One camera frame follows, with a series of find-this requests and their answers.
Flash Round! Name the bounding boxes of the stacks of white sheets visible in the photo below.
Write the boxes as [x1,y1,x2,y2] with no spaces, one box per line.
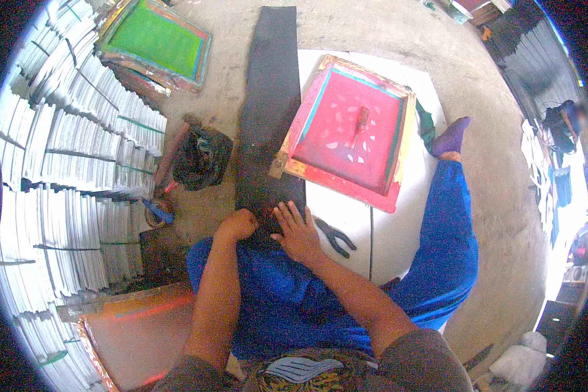
[0,0,168,392]

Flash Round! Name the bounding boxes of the red wooden squeegee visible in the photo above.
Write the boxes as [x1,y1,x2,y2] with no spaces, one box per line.
[350,105,371,149]

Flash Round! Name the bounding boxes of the person's right hand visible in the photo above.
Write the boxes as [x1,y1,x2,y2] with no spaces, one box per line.
[270,200,324,264]

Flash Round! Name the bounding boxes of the long black fabric strip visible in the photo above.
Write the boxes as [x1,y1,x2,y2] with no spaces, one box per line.
[234,6,308,241]

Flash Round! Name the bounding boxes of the orange screen printing frame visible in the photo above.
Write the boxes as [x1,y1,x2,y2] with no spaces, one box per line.
[73,283,198,392]

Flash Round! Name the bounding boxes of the red screen printing frame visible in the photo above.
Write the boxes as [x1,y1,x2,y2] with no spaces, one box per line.
[269,54,417,214]

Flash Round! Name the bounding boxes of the black box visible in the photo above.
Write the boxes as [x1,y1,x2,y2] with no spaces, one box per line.
[139,227,191,287]

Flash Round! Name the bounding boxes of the person's body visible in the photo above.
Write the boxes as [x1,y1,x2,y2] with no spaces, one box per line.
[151,327,474,392]

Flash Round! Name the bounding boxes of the person's legs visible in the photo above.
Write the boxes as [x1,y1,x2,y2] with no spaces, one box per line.
[186,116,479,359]

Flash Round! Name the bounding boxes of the white sack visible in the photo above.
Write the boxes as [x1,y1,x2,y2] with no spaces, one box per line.
[488,331,548,389]

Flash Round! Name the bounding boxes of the person's left hand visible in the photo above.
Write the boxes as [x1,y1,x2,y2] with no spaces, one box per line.
[214,209,260,244]

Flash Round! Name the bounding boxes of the heap of white sheets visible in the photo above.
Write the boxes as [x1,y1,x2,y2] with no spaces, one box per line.
[520,119,560,237]

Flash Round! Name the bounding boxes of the green screen printing frame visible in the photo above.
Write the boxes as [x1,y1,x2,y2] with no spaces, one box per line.
[95,0,212,93]

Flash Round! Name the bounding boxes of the white board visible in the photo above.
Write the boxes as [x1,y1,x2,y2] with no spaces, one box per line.
[297,48,448,286]

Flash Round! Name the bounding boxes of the stack of dark sheets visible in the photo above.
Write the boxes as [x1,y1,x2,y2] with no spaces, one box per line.
[484,10,582,121]

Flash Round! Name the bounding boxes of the black crate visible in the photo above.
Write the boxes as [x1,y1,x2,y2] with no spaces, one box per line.
[535,299,578,345]

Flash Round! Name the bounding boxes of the green cloth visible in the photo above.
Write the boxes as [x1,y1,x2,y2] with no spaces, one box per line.
[414,98,437,154]

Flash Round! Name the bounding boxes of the black plastic bag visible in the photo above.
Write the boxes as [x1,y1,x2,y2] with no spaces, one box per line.
[173,122,234,192]

